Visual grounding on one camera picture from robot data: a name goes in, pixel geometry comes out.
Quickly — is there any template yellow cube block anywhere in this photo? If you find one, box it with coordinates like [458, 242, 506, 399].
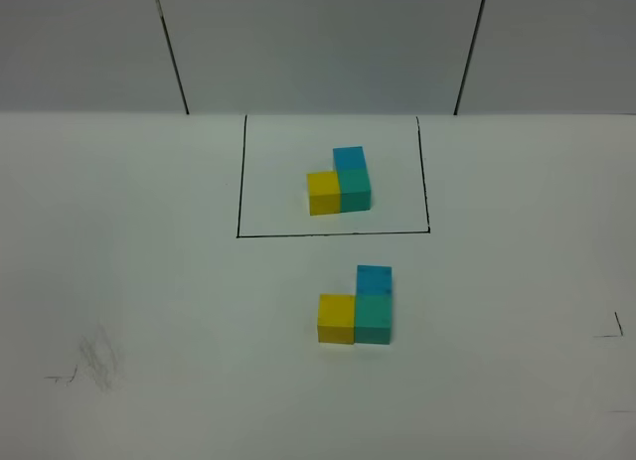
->
[307, 171, 341, 216]

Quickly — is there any template blue cube block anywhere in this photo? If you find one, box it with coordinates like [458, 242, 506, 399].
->
[333, 146, 367, 172]

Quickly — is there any template green cube block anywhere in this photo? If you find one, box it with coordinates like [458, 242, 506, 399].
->
[337, 169, 372, 213]

